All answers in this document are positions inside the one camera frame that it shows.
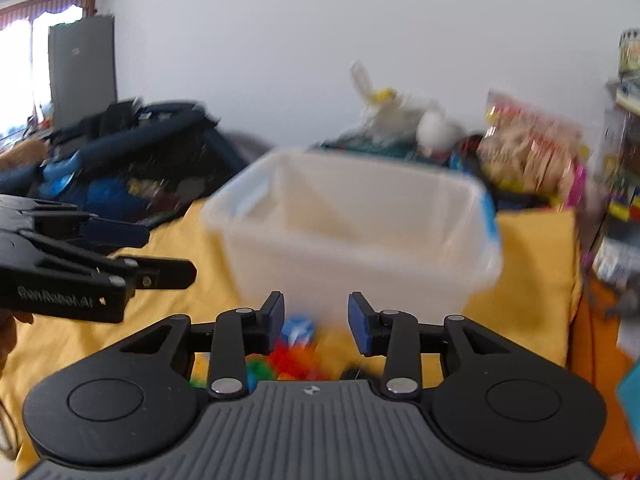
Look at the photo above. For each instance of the yellow blanket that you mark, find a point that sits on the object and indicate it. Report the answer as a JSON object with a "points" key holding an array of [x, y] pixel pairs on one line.
{"points": [[525, 270]]}

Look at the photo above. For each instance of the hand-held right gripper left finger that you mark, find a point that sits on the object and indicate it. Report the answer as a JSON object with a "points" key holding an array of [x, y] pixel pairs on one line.
{"points": [[276, 319]]}

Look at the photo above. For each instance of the translucent white storage bin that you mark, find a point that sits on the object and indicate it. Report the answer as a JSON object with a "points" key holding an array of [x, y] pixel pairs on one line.
{"points": [[350, 240]]}

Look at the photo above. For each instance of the dark blue stroller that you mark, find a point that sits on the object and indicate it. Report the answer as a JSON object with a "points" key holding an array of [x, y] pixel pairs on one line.
{"points": [[150, 160]]}

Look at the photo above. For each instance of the snack bag of biscuits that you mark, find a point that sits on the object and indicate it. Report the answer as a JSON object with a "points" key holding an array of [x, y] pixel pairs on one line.
{"points": [[530, 150]]}

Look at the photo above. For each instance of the bright window with curtain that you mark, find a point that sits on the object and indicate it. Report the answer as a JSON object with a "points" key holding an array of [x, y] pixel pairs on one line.
{"points": [[20, 60]]}

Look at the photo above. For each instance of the orange box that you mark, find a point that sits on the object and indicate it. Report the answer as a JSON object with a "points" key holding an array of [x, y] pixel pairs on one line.
{"points": [[595, 350]]}

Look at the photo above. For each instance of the clear boxes of colourful toys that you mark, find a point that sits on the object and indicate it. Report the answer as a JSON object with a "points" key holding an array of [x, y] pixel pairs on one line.
{"points": [[617, 170]]}

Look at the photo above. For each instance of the blue card sign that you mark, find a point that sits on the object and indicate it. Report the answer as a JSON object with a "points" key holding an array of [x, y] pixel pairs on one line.
{"points": [[630, 387]]}

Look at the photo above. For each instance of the white plastic bag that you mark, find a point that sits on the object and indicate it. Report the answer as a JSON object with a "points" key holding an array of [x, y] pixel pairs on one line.
{"points": [[395, 110]]}

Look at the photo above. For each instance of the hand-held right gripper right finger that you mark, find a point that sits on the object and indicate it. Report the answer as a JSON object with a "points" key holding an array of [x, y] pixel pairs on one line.
{"points": [[360, 326]]}

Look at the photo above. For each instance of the white egg-shaped toy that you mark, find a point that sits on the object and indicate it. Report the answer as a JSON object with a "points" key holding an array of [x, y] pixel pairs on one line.
{"points": [[440, 132]]}

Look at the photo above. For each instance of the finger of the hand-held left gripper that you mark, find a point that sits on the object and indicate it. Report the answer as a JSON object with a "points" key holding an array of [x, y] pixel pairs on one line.
{"points": [[117, 234], [165, 274]]}

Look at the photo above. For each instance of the green building brick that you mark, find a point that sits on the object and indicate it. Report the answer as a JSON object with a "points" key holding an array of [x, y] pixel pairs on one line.
{"points": [[260, 371]]}

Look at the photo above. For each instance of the pink plastic toy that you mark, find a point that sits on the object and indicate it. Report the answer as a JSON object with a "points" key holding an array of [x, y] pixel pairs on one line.
{"points": [[576, 185]]}

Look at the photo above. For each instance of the blue building brick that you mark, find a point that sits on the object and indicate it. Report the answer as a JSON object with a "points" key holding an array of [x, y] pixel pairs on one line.
{"points": [[299, 330]]}

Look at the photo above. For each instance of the long red building brick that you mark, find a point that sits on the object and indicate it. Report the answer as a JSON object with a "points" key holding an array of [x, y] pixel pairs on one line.
{"points": [[295, 360]]}

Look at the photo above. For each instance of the person's left hand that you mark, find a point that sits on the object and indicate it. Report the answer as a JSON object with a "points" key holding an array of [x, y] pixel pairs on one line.
{"points": [[9, 340]]}

